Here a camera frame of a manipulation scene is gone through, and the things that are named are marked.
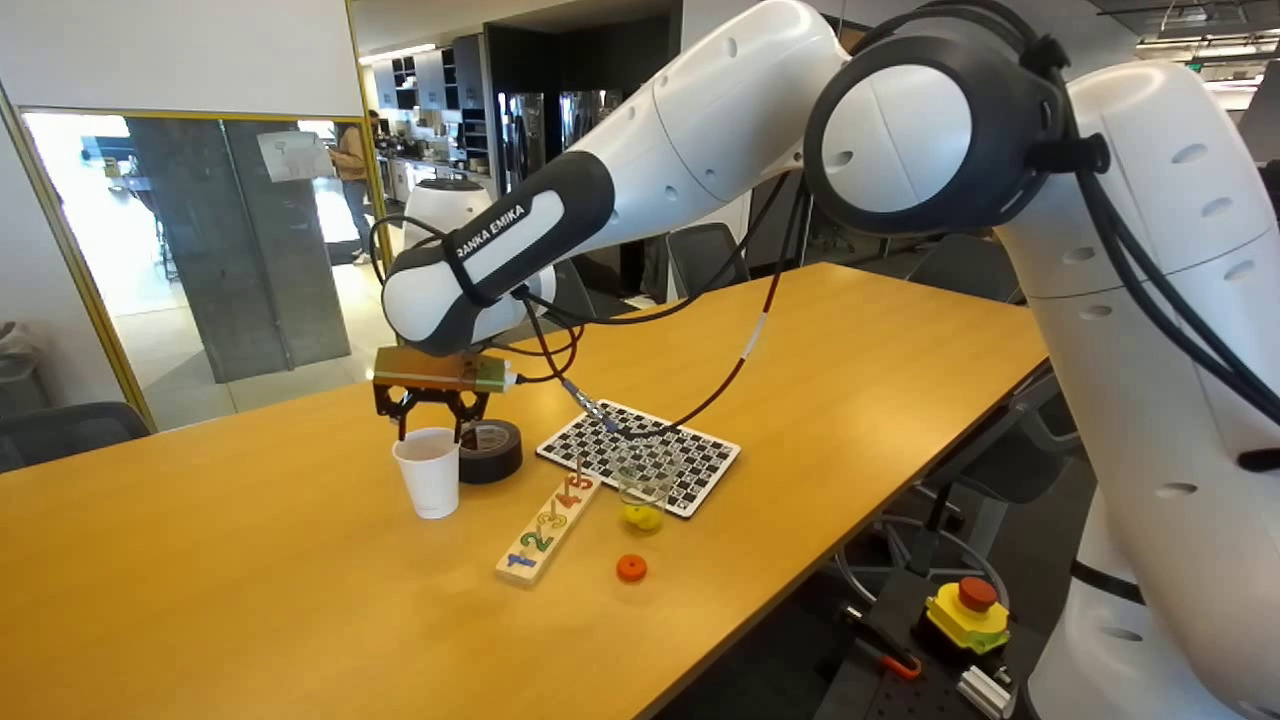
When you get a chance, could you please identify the black orange clamp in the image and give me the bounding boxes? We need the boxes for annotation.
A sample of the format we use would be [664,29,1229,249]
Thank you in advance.
[834,605,922,687]

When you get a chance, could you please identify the dark refrigerator cabinets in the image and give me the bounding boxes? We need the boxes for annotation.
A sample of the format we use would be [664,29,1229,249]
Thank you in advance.
[484,14,670,177]

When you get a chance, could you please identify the white paper cup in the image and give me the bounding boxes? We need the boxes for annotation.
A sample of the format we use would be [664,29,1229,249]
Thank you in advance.
[391,425,468,524]

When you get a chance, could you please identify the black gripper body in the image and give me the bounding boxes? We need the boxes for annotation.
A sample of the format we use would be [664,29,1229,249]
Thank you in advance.
[373,378,488,421]

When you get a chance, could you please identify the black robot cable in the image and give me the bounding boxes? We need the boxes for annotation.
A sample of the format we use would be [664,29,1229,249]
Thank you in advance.
[513,173,819,448]

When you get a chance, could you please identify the black white marker board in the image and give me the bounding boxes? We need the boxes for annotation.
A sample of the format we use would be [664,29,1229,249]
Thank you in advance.
[530,395,744,524]

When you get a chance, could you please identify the black mesh office chair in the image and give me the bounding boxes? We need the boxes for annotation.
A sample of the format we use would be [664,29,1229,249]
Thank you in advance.
[530,252,608,333]

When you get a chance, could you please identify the yellow red emergency stop button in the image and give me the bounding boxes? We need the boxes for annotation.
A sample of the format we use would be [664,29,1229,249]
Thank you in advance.
[922,573,1014,658]

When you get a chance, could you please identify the dark office chair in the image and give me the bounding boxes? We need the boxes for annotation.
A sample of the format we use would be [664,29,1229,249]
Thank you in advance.
[917,371,1104,512]
[0,398,153,477]

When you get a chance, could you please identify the black tape roll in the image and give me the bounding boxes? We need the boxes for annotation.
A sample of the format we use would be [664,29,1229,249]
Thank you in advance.
[456,415,522,489]

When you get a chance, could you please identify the wooden number peg board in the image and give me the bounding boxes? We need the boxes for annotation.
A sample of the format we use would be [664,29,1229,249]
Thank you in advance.
[491,470,604,591]

